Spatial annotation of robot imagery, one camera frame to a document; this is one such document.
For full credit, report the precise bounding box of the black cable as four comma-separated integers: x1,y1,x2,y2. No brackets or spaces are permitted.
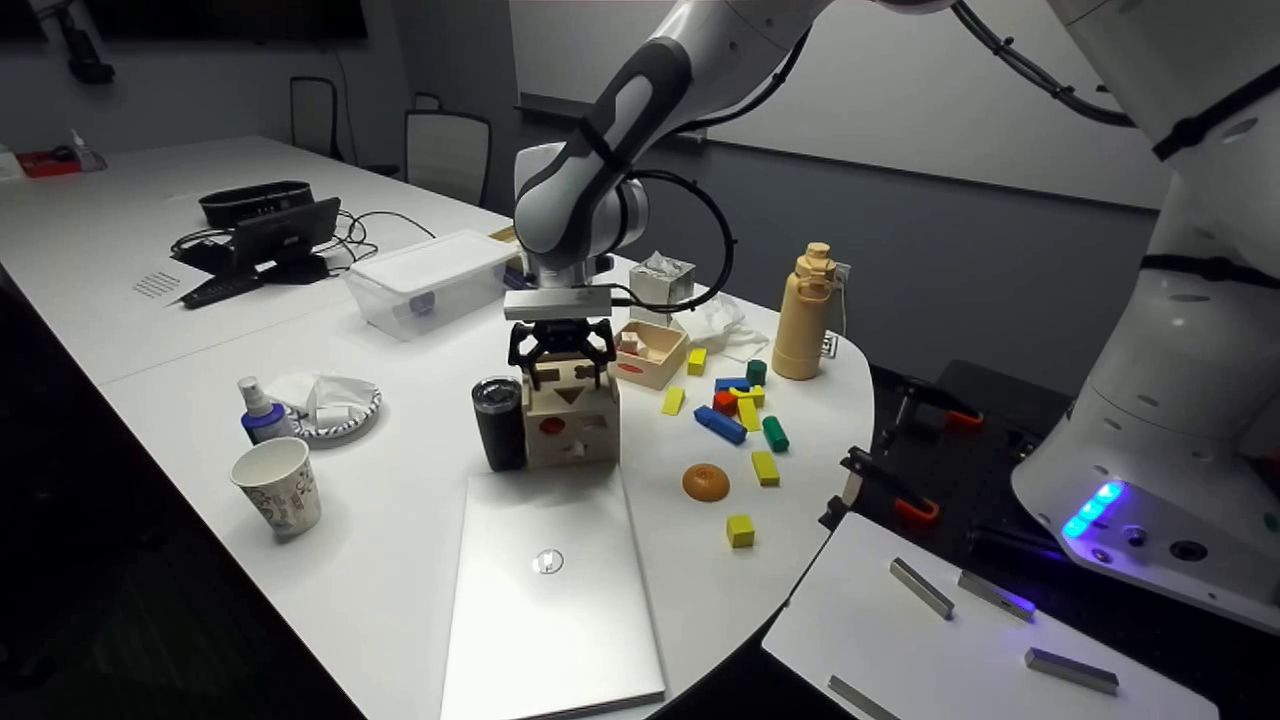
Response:
169,209,438,273

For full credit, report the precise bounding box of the paper plate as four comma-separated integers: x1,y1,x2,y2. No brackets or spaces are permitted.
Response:
284,385,384,442

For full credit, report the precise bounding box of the office chair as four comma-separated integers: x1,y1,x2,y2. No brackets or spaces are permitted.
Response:
288,75,346,164
362,91,494,208

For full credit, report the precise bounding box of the silver laptop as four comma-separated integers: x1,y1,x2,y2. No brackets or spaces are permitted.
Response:
439,464,668,720

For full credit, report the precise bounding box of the black oval speaker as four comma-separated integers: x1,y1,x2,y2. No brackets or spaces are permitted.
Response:
197,179,316,230

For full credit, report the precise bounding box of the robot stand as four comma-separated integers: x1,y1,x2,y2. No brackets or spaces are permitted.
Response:
650,358,1280,720

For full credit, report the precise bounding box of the whiteboard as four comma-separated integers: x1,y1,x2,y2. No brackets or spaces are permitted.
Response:
507,0,1173,212

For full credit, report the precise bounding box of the black tablet on stand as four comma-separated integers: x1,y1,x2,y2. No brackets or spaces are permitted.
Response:
230,196,343,287

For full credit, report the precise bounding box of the tan water bottle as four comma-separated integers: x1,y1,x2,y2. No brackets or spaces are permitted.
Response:
770,241,839,382

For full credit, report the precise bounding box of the wooden shape sorter box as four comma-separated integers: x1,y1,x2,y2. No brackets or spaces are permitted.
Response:
521,354,622,470

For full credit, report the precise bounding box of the crumpled white tissue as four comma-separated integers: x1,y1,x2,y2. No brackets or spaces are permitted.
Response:
266,371,380,429

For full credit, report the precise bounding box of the grey metal bar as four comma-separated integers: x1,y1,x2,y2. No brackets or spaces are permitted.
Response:
826,674,903,720
888,556,957,622
956,568,1038,623
1023,646,1121,697

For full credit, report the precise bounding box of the white board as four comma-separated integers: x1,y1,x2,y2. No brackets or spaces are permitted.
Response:
761,511,1222,720

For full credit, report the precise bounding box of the small spray bottle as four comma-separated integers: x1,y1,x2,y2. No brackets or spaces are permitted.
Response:
237,375,299,446

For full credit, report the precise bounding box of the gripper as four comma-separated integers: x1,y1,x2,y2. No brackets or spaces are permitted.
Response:
507,318,618,392

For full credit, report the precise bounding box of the printed paper sheet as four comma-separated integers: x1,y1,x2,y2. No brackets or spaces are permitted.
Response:
131,269,188,302

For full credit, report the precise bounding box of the long blue wooden block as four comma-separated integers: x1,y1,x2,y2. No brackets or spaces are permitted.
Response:
693,404,748,446

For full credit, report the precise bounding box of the red flat packet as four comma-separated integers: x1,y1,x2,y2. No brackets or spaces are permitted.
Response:
16,147,83,180

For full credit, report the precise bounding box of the orange wooden dome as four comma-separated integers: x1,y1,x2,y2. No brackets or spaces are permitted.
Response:
681,462,732,504

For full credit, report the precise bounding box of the printed paper cup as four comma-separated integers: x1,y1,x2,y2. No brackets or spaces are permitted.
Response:
229,436,324,539

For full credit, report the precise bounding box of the black remote control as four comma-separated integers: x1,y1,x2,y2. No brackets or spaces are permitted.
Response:
179,271,265,310

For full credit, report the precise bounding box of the black orange clamp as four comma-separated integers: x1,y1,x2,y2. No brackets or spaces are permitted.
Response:
818,444,942,533
878,378,987,453

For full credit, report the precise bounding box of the clear plastic container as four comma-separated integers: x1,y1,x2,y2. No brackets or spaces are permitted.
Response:
344,229,522,342

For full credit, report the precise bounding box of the silver tissue box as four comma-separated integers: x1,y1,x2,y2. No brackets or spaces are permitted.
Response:
628,251,697,313

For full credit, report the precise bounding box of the wall screen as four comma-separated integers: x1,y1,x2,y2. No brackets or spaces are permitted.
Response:
84,0,369,44

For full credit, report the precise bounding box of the black tumbler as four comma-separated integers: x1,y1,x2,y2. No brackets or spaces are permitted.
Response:
471,376,529,473

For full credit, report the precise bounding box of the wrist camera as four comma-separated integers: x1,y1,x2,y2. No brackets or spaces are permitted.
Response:
502,286,614,322

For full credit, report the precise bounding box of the small open wooden tray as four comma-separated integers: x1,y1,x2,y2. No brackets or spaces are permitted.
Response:
611,319,692,392

